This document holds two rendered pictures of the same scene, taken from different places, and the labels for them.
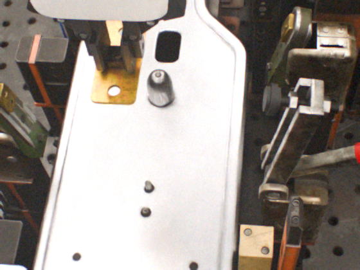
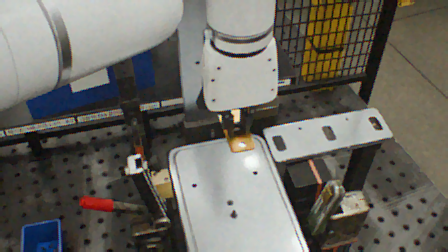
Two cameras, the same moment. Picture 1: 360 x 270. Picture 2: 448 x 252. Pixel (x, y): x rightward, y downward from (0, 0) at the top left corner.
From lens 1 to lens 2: 0.79 m
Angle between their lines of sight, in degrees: 69
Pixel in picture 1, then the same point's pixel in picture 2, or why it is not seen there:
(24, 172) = not seen: hidden behind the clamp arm
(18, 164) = not seen: hidden behind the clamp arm
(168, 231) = (214, 197)
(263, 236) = (157, 179)
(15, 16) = not seen: outside the picture
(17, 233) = (294, 181)
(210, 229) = (191, 204)
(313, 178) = (138, 221)
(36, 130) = (314, 220)
